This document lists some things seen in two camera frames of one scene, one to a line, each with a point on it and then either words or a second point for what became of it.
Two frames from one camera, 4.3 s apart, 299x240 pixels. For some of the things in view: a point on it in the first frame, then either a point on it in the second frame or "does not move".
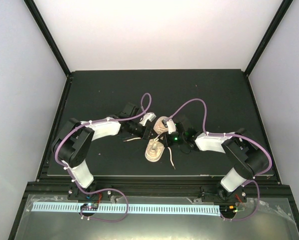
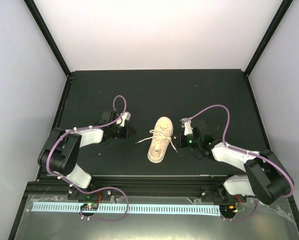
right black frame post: (274, 27) does not move
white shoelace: (156, 140) -> (162, 135)
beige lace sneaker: (155, 147) does not move
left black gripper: (145, 134) -> (126, 134)
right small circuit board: (228, 211) does not move
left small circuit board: (89, 207) does not move
